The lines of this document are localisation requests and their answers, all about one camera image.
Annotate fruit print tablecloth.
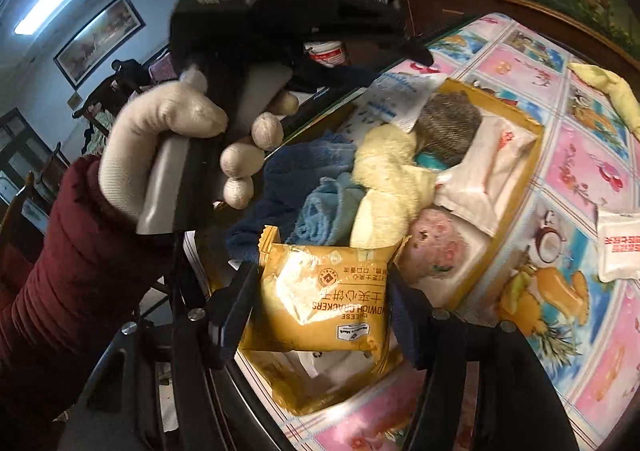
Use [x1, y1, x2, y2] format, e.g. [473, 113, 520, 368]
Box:
[280, 12, 640, 451]

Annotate yellow towel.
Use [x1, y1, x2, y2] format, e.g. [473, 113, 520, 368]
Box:
[566, 61, 640, 142]
[349, 124, 439, 250]

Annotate person's left forearm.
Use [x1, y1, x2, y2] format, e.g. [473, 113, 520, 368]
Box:
[0, 156, 177, 451]

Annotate pink fuzzy sock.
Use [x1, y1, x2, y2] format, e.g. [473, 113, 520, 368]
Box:
[400, 207, 469, 280]

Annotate framed wall picture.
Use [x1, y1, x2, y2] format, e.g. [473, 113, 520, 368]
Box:
[53, 0, 147, 92]

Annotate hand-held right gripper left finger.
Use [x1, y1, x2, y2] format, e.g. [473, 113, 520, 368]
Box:
[60, 261, 262, 451]

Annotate yellow cracker packet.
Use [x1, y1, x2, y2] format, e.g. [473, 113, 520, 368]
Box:
[240, 225, 409, 368]

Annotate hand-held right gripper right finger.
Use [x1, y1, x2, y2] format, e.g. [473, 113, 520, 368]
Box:
[387, 263, 581, 451]

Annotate ceiling tube light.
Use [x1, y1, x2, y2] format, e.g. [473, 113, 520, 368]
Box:
[13, 0, 83, 36]

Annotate person's left hand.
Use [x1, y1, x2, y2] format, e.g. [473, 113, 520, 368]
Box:
[98, 67, 301, 227]

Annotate white packet blue print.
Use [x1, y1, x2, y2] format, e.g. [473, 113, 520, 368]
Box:
[356, 72, 449, 135]

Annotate folded yellow towel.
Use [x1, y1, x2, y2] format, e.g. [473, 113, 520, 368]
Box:
[566, 61, 640, 142]

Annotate yellow cardboard box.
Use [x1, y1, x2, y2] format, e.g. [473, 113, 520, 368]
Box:
[227, 77, 546, 418]

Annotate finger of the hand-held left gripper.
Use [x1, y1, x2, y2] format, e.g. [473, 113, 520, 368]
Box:
[300, 28, 435, 84]

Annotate dark blue towel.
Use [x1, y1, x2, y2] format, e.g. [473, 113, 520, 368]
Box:
[225, 131, 358, 268]

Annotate white red bucket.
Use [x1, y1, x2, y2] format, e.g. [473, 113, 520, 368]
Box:
[304, 41, 349, 68]

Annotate white packet red print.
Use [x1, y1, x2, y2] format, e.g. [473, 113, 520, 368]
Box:
[596, 207, 640, 285]
[432, 115, 539, 238]

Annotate grey knitted item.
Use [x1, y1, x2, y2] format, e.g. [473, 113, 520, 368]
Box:
[414, 92, 484, 168]

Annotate wooden chair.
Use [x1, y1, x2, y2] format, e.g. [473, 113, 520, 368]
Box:
[0, 170, 52, 264]

